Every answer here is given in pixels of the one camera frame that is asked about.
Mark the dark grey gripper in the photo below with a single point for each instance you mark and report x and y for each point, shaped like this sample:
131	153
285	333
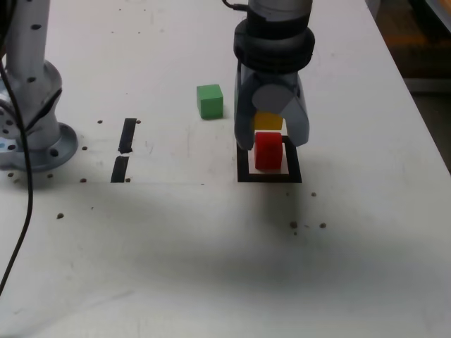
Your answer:
275	79

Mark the yellow cube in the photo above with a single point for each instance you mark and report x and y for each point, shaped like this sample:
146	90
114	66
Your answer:
267	122

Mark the red cube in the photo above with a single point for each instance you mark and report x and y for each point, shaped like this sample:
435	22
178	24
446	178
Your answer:
268	153

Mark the green cube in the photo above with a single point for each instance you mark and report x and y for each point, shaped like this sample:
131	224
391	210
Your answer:
210	104

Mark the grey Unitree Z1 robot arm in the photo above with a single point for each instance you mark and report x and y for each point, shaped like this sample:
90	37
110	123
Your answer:
28	53

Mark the black tape square outline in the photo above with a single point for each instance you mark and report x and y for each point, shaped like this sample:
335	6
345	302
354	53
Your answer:
242	169

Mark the black tape strip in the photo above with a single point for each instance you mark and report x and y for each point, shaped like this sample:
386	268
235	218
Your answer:
127	135

